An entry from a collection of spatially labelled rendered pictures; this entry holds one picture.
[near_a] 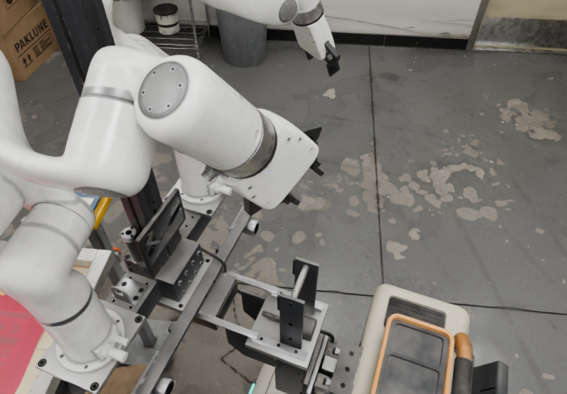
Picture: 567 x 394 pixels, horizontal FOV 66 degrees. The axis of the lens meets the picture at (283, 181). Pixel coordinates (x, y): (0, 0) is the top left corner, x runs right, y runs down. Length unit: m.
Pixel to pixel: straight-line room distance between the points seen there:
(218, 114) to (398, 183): 2.49
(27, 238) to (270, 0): 0.57
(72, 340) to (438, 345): 0.74
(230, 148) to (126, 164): 0.09
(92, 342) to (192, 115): 0.61
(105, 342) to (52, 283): 0.23
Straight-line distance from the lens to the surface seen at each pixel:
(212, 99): 0.36
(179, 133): 0.35
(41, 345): 1.23
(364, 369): 1.13
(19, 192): 0.73
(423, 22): 4.16
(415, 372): 1.05
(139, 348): 2.22
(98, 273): 1.24
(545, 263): 2.73
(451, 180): 2.94
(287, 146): 0.47
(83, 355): 0.92
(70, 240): 0.74
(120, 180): 0.40
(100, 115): 0.40
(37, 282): 0.71
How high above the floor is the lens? 1.95
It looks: 46 degrees down
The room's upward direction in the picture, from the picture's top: straight up
